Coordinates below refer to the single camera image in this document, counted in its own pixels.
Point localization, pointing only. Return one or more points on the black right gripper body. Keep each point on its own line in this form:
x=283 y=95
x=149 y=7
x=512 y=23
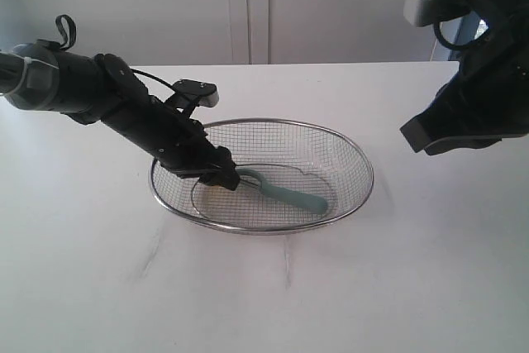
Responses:
x=488 y=97

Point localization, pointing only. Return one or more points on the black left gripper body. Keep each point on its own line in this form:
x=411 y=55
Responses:
x=181 y=145

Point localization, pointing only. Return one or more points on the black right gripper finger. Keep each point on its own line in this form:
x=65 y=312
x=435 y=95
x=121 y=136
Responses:
x=467 y=142
x=433 y=130

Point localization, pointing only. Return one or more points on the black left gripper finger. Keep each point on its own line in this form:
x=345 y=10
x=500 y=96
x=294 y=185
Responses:
x=228 y=180
x=222 y=161

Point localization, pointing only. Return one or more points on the light blue vegetable peeler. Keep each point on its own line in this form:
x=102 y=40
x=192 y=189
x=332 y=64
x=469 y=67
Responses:
x=306 y=201

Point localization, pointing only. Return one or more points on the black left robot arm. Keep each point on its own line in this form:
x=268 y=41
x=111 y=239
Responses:
x=103 y=88

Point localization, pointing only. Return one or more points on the white cabinet doors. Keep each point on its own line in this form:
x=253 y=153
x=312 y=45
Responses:
x=152 y=32

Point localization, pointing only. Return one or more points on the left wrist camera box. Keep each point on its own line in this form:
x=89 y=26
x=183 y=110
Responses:
x=190 y=94

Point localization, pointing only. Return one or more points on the oval wire mesh basket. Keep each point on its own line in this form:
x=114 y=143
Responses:
x=295 y=155

